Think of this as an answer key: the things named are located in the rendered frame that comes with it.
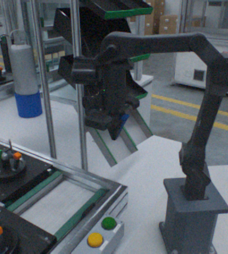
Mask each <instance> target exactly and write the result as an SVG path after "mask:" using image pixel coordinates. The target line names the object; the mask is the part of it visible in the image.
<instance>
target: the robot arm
mask: <svg viewBox="0 0 228 254"><path fill-rule="evenodd" d="M100 49H101V51H100V53H99V54H97V55H96V56H95V57H82V56H75V57H74V58H73V60H74V63H73V67H72V72H71V80H72V83H73V84H85V85H96V84H97V82H100V81H101V78H102V69H103V89H101V90H100V91H99V92H98V94H94V95H91V96H90V95H88V96H85V97H83V98H82V105H83V107H84V109H88V110H91V109H95V108H99V110H101V111H103V110H104V111H105V112H103V113H97V112H93V113H91V114H89V115H88V116H87V117H86V118H85V125H86V126H88V127H91V128H94V129H97V130H101V131H105V130H107V129H108V131H109V133H110V136H111V140H114V141H115V140H116V139H117V137H118V135H119V133H120V132H121V130H122V128H123V126H124V125H125V123H126V121H127V119H128V118H129V116H130V115H129V114H126V113H125V111H124V110H125V109H127V108H129V107H130V106H132V107H133V110H135V109H137V108H138V107H139V106H140V101H139V100H138V99H137V98H135V97H131V96H126V95H125V94H127V93H129V89H128V88H126V70H133V68H134V63H132V62H131V61H130V59H129V57H132V56H135V55H138V54H145V53H172V52H194V53H195V54H196V55H197V56H198V57H199V58H200V59H201V60H202V61H203V63H204V64H206V66H207V70H206V90H205V93H204V98H203V100H202V104H201V107H200V110H199V113H198V115H197V120H196V123H195V127H194V130H193V132H192V136H191V139H190V140H189V141H188V142H187V143H185V142H182V143H181V149H180V151H179V163H180V166H181V170H182V172H183V173H184V174H185V175H186V180H185V185H181V186H180V188H181V190H182V191H183V193H184V196H185V198H186V200H187V201H192V200H209V196H208V194H207V193H206V186H208V185H209V184H210V182H211V181H212V180H211V177H210V173H209V169H208V165H207V162H206V161H205V160H206V151H205V147H206V144H207V141H208V138H209V135H210V132H211V130H212V127H213V124H214V121H215V119H216V115H217V112H218V109H219V106H220V103H221V100H222V98H223V97H224V95H225V94H226V93H227V92H228V54H226V53H220V52H219V51H218V50H217V49H216V48H215V47H214V46H213V45H212V44H211V43H210V42H209V41H208V40H207V38H206V36H205V35H204V34H203V33H202V32H200V31H194V32H188V33H179V34H167V35H144V36H142V35H135V34H132V33H126V32H117V31H115V32H112V33H110V34H109V35H108V36H106V37H105V38H104V39H103V40H102V43H101V46H100ZM124 58H126V59H125V60H124V61H117V60H121V59H124ZM109 60H111V61H112V63H106V62H107V61H109Z"/></svg>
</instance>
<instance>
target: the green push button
mask: <svg viewBox="0 0 228 254"><path fill-rule="evenodd" d="M102 225H103V227H104V228H106V229H112V228H113V227H114V226H115V219H114V218H112V217H105V218H104V219H103V220H102Z"/></svg>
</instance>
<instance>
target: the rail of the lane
mask: <svg viewBox="0 0 228 254"><path fill-rule="evenodd" d="M127 208H128V186H126V185H124V184H121V183H118V182H117V183H116V184H115V185H114V186H113V187H112V189H111V190H110V191H109V192H108V193H107V194H106V195H105V196H104V197H103V198H102V199H101V200H100V201H99V202H98V203H97V204H96V205H95V203H92V204H91V205H90V206H89V207H88V208H87V209H86V210H85V211H84V212H83V214H82V217H83V219H82V220H81V221H80V222H79V223H78V224H77V225H76V226H75V227H74V228H73V229H72V231H71V232H70V233H69V234H68V235H67V236H66V237H65V238H64V239H63V240H62V241H61V242H60V244H59V245H58V246H57V247H56V248H55V249H54V250H53V251H52V252H51V253H50V254H71V253H72V252H73V251H74V249H75V248H76V247H77V246H78V244H79V243H80V242H81V240H82V239H83V238H84V237H85V236H86V235H87V234H88V233H89V231H90V230H91V229H92V228H93V227H94V226H95V225H96V224H97V222H98V221H99V220H100V219H101V217H102V216H103V215H104V214H105V213H107V214H109V215H111V216H113V217H115V218H117V219H119V218H120V216H121V215H122V214H123V213H124V212H125V211H126V209H127Z"/></svg>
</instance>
